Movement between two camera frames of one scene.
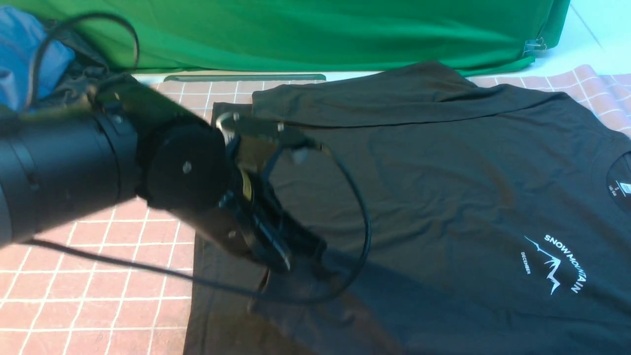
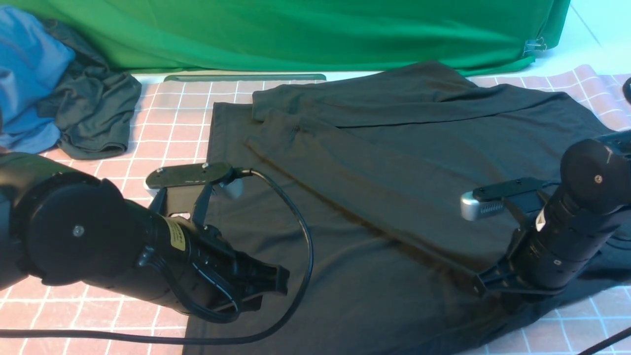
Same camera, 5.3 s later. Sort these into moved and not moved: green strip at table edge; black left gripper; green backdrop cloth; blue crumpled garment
Moved: black left gripper
Not moved: green strip at table edge; blue crumpled garment; green backdrop cloth
